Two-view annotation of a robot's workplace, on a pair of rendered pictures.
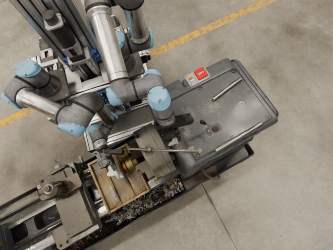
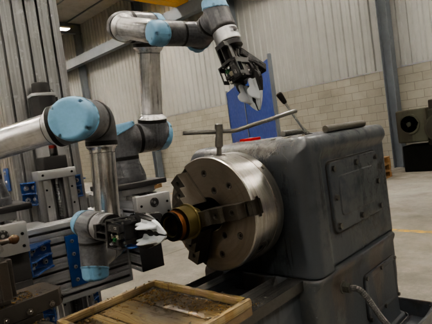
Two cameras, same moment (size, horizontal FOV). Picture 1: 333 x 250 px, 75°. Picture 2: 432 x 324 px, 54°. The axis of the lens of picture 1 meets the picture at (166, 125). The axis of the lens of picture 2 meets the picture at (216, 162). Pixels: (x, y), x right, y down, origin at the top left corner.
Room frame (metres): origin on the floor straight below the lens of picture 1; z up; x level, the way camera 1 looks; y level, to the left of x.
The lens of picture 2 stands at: (-0.80, 0.67, 1.28)
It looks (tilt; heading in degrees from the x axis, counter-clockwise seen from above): 3 degrees down; 332
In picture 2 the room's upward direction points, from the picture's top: 8 degrees counter-clockwise
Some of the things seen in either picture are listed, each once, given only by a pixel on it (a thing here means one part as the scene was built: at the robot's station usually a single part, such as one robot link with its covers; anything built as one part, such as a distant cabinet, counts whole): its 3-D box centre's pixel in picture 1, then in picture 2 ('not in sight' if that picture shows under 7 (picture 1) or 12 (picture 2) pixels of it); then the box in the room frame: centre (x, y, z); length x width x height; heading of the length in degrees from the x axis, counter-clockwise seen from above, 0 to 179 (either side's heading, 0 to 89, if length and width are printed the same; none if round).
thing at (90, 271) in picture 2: (101, 135); (96, 258); (0.44, 0.43, 0.99); 0.11 x 0.08 x 0.11; 144
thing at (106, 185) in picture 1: (118, 177); (153, 317); (0.16, 0.38, 0.89); 0.36 x 0.30 x 0.04; 19
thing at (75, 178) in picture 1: (66, 187); (6, 314); (0.15, 0.68, 0.99); 0.20 x 0.10 x 0.05; 109
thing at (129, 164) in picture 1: (130, 163); (183, 222); (0.21, 0.25, 1.08); 0.09 x 0.09 x 0.09; 19
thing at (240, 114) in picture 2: not in sight; (250, 140); (5.93, -3.68, 1.18); 4.12 x 0.80 x 2.35; 159
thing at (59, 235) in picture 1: (67, 204); not in sight; (0.05, 0.72, 0.90); 0.47 x 0.30 x 0.06; 19
